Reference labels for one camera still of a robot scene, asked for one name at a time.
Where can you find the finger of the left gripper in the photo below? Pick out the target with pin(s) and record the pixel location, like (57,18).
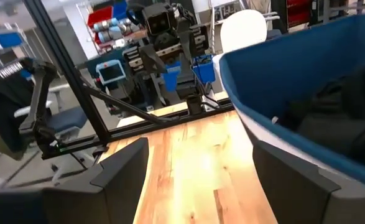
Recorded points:
(151,59)
(186,43)

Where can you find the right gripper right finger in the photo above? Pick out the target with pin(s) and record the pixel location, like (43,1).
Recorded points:
(309,199)

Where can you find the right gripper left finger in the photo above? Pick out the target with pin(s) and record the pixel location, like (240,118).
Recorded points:
(76,199)

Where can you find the plain black garment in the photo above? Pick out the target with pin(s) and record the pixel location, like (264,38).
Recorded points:
(340,133)

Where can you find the black garment with grey print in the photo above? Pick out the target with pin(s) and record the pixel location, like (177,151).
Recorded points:
(350,90)

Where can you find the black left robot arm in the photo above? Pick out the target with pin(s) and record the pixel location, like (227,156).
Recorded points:
(186,77)

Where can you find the small blue plastic bin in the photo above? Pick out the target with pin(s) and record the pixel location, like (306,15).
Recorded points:
(204,70)
(171,77)

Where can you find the white framed pendant screen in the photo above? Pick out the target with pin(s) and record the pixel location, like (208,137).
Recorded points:
(110,73)

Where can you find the grey blue cylinder parts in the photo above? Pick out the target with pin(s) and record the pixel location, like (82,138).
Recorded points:
(113,29)

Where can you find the white rounded object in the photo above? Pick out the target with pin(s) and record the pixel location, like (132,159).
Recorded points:
(242,29)

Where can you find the red plastic shelf bin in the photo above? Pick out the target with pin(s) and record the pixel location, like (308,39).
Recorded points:
(99,15)

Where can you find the blue office chair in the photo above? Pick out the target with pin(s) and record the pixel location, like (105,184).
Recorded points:
(67,119)

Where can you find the black jointed stand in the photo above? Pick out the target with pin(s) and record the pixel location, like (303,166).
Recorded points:
(36,102)

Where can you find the navy white striped fabric bin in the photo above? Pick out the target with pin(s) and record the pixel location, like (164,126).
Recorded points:
(288,77)

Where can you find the red cabinet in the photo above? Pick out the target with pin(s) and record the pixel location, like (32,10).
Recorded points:
(297,12)

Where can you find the blue labelled shelf bin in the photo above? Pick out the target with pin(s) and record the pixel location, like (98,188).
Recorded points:
(2,42)

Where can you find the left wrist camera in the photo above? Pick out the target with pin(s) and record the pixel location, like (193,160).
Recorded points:
(157,20)

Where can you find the black metal table frame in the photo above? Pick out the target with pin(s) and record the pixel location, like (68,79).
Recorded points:
(76,87)

